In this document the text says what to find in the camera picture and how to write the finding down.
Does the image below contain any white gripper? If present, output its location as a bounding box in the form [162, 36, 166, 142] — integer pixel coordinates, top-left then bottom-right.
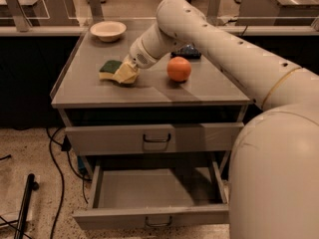
[113, 38, 158, 84]

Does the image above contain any green and yellow sponge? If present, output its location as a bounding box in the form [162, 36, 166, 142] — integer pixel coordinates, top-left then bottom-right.
[99, 60, 122, 80]

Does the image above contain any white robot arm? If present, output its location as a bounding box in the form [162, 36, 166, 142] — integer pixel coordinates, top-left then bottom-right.
[114, 0, 319, 239]

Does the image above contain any grey drawer cabinet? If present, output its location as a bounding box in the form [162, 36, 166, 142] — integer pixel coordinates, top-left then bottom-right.
[50, 17, 259, 231]

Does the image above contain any closed upper drawer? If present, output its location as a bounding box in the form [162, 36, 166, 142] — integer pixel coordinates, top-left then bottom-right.
[66, 122, 243, 156]

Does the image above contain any open middle drawer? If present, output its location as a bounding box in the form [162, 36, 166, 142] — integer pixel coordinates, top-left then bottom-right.
[73, 162, 229, 230]

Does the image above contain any white bowl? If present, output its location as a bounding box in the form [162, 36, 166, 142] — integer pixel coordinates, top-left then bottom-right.
[90, 21, 127, 43]

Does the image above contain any orange fruit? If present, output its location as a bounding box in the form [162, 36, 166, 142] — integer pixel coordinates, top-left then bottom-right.
[166, 57, 191, 83]

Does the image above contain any grey background desk left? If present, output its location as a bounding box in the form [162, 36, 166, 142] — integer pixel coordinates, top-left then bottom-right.
[0, 0, 79, 26]

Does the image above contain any grey background desk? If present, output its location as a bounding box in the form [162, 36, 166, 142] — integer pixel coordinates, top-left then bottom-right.
[236, 0, 319, 26]
[0, 0, 79, 26]

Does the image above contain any clear acrylic barrier panel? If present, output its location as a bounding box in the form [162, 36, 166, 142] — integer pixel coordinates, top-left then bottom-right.
[6, 0, 319, 29]

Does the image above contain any grey background desk right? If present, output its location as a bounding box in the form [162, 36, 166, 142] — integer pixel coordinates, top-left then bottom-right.
[236, 0, 319, 26]

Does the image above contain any black stand leg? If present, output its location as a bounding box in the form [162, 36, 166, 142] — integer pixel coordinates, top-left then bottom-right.
[14, 173, 39, 239]

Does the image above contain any black cable on floor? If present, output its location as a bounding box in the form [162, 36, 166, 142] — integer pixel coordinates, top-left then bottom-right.
[45, 126, 93, 239]

